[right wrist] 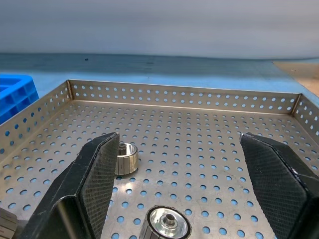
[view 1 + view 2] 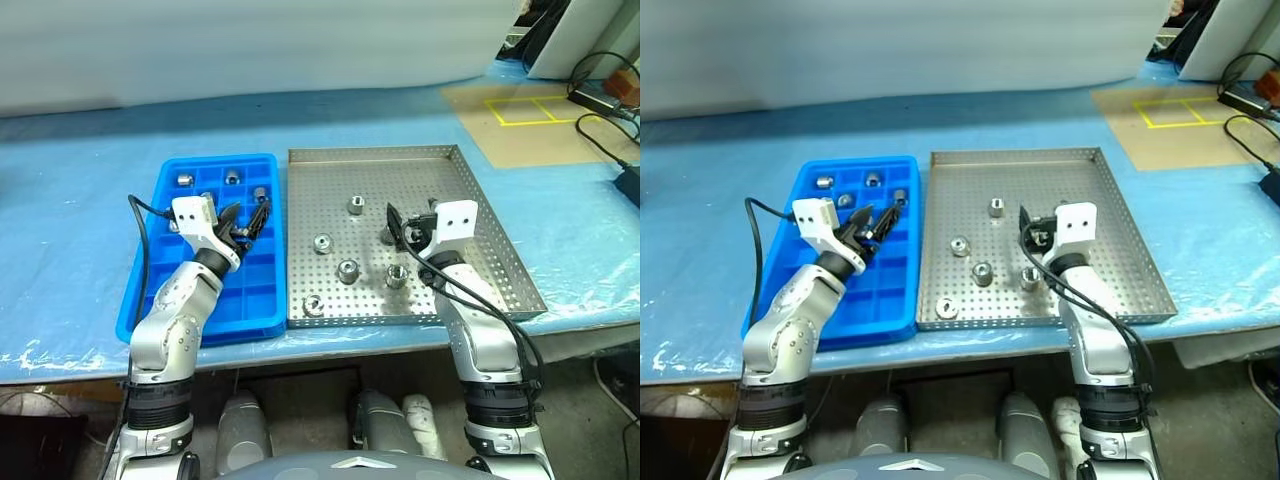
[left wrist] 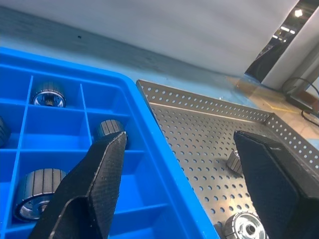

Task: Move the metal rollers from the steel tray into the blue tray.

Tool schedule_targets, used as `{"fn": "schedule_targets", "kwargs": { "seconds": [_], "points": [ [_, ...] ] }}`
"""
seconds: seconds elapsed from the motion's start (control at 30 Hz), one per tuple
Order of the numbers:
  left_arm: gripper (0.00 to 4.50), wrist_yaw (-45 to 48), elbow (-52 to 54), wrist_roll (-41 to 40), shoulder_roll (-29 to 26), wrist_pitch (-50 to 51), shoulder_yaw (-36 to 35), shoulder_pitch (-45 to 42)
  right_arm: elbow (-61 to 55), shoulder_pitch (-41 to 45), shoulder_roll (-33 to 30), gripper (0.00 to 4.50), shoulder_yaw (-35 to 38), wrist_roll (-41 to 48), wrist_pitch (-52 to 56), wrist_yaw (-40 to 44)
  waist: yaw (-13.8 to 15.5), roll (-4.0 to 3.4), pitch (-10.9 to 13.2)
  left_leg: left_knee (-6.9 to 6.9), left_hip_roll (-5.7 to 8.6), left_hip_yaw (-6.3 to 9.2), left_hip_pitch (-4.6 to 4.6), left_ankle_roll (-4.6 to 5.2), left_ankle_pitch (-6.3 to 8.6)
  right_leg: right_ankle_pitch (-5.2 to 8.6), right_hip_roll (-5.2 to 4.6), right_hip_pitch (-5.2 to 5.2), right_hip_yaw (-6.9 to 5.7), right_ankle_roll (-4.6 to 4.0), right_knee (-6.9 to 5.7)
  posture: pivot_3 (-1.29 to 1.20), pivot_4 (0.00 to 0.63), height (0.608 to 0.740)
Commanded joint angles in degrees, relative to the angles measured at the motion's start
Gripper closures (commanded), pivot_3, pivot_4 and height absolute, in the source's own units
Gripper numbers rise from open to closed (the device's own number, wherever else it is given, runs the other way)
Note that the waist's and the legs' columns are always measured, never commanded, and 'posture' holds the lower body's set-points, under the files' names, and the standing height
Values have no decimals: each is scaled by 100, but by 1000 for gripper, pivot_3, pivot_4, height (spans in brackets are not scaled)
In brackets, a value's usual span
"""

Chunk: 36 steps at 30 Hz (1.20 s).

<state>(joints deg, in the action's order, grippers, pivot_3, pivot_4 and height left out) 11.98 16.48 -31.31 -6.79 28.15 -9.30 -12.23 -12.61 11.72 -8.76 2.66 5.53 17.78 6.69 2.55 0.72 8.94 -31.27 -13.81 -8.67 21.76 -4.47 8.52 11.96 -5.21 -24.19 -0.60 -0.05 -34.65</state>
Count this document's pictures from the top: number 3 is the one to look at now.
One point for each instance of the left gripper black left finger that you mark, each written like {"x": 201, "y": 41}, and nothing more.
{"x": 99, "y": 189}

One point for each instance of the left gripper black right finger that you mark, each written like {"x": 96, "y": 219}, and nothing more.
{"x": 274, "y": 189}

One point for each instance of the blue compartment tray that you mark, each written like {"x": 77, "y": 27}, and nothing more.
{"x": 162, "y": 149}

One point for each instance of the brown cardboard mat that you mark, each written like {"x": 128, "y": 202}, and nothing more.
{"x": 274, "y": 117}

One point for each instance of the perforated metal tray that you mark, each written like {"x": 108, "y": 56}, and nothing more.
{"x": 199, "y": 139}

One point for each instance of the black flat device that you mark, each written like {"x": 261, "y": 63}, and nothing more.
{"x": 299, "y": 102}

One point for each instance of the white pillar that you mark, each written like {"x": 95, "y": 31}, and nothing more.
{"x": 299, "y": 54}

